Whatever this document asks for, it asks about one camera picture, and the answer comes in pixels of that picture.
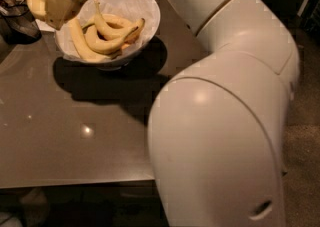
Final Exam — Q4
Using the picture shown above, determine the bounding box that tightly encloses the white bowl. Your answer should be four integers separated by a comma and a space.
55, 0, 162, 71

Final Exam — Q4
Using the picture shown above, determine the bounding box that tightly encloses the white paper sheet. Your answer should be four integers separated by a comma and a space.
36, 19, 55, 32

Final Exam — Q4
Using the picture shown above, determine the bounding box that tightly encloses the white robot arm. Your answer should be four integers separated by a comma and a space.
148, 0, 299, 227

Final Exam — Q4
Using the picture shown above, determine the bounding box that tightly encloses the dark mesh basket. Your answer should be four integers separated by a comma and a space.
0, 4, 41, 44

